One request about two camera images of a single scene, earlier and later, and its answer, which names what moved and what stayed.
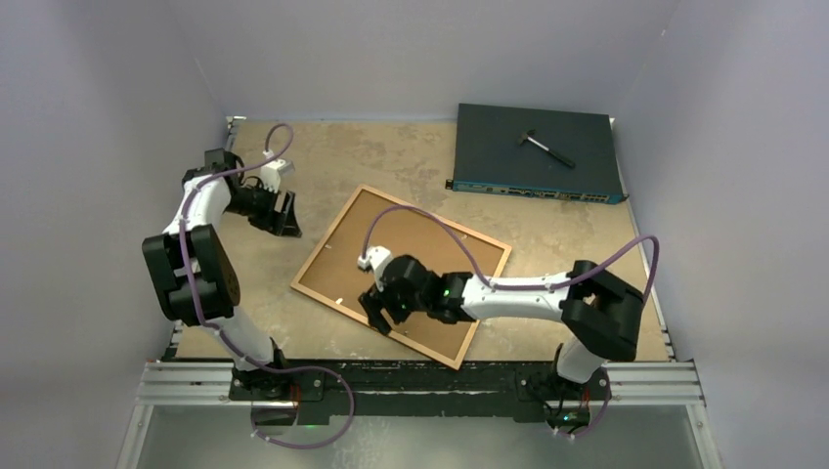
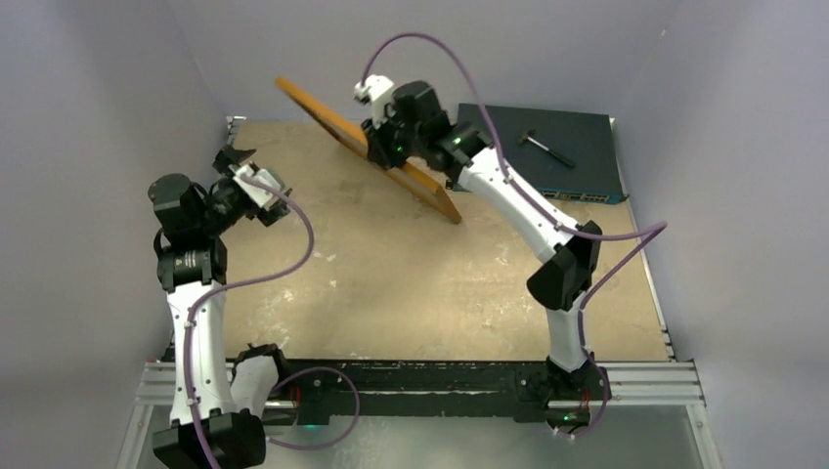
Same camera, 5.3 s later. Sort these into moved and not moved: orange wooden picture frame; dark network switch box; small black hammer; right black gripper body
Moved: orange wooden picture frame; right black gripper body
Not moved: dark network switch box; small black hammer
